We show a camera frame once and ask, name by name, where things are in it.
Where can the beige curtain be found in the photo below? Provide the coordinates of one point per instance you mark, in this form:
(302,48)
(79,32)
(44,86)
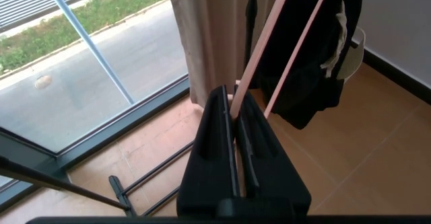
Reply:
(208,32)

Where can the black clothes rack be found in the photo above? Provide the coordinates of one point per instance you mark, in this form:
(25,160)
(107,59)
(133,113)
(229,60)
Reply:
(67,187)

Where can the pink clothes hanger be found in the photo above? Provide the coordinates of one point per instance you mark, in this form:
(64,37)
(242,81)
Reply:
(259,45)

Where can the white laundry basket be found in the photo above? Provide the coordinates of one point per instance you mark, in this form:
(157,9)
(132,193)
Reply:
(355,59)

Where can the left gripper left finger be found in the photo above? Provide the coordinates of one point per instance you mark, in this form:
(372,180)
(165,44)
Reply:
(208,183)

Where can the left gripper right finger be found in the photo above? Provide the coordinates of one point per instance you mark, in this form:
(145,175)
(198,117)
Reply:
(276,183)

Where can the black shorts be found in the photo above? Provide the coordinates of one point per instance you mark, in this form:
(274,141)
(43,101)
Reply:
(303,82)

